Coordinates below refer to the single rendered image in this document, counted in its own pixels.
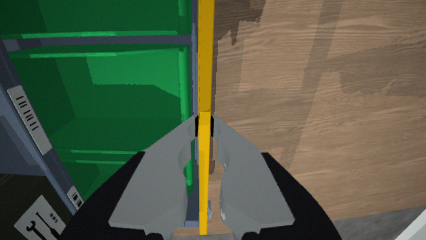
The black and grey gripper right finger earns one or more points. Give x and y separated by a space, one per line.
258 195

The yellow bar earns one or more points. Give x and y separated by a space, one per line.
205 62

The dark green tool case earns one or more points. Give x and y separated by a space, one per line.
30 208

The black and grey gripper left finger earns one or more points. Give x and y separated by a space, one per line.
148 194

